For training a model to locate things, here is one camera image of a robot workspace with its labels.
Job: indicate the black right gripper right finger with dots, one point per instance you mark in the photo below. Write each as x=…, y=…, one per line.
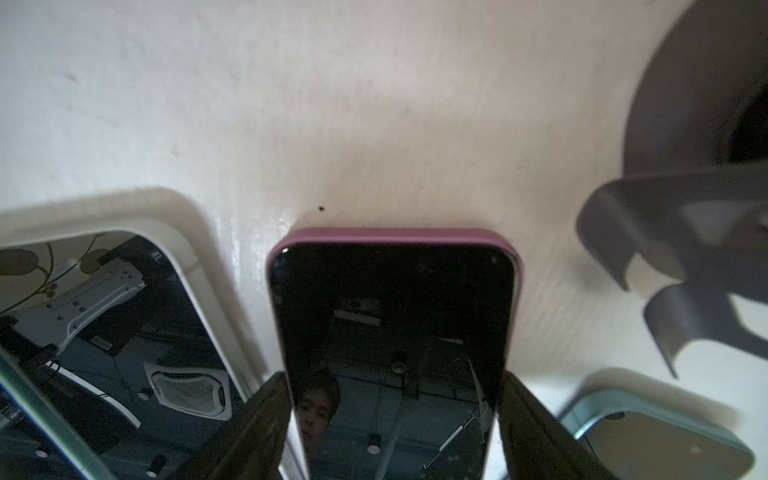
x=535, y=444

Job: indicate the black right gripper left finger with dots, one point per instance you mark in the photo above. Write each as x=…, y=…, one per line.
x=250, y=445

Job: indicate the silver-edged black phone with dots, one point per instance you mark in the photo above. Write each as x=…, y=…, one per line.
x=127, y=342

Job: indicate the dark phone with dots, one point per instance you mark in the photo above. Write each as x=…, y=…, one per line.
x=47, y=424

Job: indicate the front right purple phone stand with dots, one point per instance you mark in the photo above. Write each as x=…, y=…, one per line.
x=692, y=199

